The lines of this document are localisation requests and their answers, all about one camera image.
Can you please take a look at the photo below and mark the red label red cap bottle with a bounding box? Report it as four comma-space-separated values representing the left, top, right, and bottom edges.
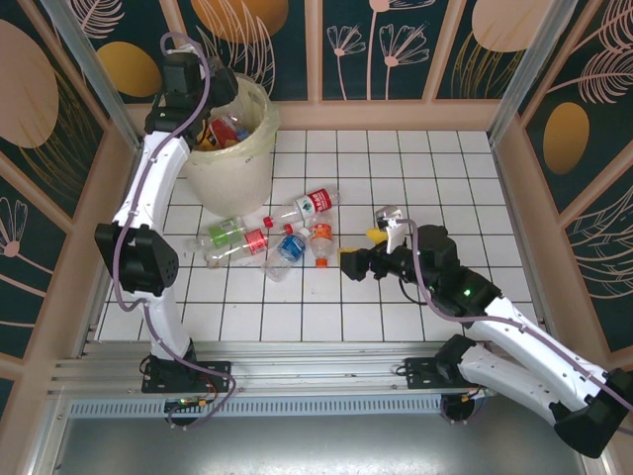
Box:
204, 225, 295, 268

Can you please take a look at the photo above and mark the white lined trash bin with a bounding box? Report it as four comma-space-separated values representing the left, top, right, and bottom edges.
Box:
187, 71, 283, 164

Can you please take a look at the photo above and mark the white ribbed waste bin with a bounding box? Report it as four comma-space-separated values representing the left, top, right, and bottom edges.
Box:
182, 73, 278, 219

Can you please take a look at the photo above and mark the small orange label bottle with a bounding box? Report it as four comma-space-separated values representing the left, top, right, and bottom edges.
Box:
309, 223, 333, 268

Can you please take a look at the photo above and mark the red green label clear bottle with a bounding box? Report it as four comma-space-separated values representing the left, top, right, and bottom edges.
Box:
263, 186, 343, 230

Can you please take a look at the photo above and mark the small blue label bottle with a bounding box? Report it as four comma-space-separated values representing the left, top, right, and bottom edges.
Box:
260, 231, 309, 283

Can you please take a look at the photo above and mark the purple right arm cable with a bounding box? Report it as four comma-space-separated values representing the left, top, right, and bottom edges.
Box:
401, 218, 633, 415

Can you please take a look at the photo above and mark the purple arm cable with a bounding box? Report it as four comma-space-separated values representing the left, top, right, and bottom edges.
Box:
111, 32, 238, 430
401, 218, 633, 415

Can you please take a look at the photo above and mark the thin black cable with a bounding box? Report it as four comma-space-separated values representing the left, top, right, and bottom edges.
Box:
398, 276, 429, 304

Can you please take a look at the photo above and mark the aluminium frame post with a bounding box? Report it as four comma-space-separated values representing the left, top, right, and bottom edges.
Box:
42, 0, 144, 152
487, 0, 580, 144

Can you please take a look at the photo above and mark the aluminium side rail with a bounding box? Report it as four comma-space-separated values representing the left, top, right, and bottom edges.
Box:
73, 138, 152, 360
487, 136, 583, 360

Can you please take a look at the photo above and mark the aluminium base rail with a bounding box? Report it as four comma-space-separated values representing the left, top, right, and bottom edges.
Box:
48, 340, 583, 397

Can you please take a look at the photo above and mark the grey slotted cable duct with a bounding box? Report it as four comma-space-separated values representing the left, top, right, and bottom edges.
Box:
66, 398, 449, 421

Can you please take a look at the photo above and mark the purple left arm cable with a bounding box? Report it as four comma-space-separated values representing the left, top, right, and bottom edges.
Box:
111, 32, 238, 430

